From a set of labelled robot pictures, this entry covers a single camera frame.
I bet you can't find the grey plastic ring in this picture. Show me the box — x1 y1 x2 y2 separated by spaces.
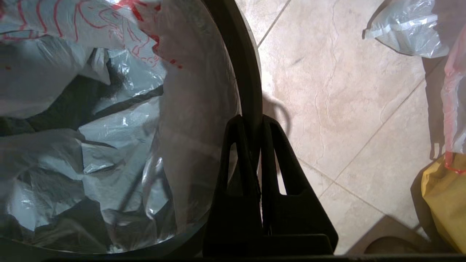
0 0 263 259

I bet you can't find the yellow fabric bag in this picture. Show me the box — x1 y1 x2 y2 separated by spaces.
421 153 466 253

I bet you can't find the white liner bag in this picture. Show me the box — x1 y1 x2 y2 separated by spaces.
0 0 242 255

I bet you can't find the white garbage bag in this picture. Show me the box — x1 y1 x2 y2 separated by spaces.
364 0 466 174

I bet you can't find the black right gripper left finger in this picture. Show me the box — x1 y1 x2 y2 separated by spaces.
203 115 263 255

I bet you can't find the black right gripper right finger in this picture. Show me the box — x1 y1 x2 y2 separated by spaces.
261 115 339 255

